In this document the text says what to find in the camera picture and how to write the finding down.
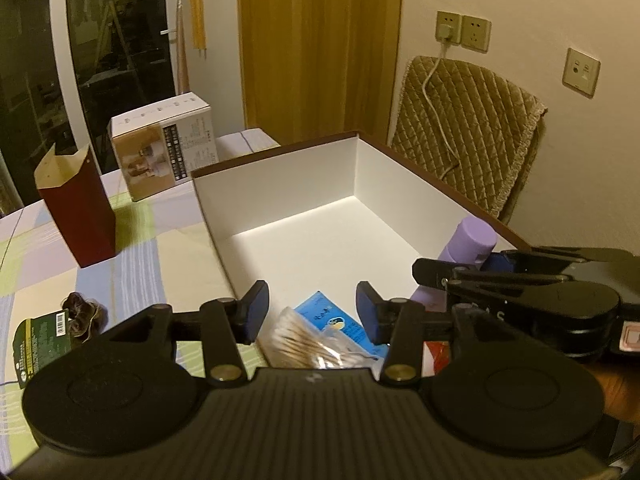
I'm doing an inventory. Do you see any dark brown hair scrunchie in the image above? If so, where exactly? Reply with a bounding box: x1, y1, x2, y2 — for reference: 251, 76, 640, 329
60, 294, 108, 346

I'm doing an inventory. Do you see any plaid bed sheet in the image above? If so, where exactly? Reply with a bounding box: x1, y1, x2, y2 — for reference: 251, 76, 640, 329
0, 128, 281, 461

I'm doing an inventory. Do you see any purple cylindrical bottle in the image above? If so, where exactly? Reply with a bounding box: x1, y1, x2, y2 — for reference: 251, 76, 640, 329
414, 216, 497, 312

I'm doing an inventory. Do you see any white charging cable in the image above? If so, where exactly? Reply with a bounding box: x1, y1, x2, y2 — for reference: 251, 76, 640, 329
422, 40, 463, 181

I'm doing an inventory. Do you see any dark green flat packet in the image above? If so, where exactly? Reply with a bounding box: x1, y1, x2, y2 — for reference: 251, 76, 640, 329
12, 309, 71, 391

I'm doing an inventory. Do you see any yellow wooden wall tag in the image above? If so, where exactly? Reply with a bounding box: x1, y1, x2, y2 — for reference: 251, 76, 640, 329
189, 0, 207, 60

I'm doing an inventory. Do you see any white printed product box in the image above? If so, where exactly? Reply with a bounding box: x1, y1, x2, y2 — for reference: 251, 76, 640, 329
110, 92, 219, 202

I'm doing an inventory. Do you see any brown quilted cloth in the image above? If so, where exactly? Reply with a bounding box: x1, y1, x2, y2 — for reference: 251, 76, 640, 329
390, 55, 548, 226

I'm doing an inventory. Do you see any bag of cotton swabs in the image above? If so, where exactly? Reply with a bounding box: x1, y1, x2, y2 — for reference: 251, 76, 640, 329
257, 290, 391, 371

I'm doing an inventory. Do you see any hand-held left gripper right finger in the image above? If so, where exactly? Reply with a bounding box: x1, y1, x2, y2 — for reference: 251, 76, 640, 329
355, 280, 501, 388

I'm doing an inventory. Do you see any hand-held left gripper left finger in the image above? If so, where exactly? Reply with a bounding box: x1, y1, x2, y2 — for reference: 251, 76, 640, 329
99, 280, 271, 388

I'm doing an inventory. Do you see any glass sliding door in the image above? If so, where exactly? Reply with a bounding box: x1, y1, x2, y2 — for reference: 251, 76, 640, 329
0, 0, 181, 216

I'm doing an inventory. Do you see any beige round-port wall socket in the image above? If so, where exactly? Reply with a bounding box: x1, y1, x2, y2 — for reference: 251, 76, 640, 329
562, 47, 601, 98

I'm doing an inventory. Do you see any dark red paper bag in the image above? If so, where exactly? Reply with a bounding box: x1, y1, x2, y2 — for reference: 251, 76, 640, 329
34, 142, 117, 268

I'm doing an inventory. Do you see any large white box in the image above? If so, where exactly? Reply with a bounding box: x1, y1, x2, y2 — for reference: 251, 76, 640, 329
191, 130, 533, 356

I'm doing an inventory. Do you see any red snack packet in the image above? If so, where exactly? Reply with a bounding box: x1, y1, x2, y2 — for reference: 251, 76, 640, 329
422, 341, 453, 378

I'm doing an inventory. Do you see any wooden door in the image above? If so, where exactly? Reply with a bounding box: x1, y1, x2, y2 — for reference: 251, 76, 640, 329
237, 0, 403, 146

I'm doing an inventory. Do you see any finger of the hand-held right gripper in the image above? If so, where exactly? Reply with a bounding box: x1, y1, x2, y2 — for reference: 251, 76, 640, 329
411, 257, 574, 307
486, 246, 640, 277

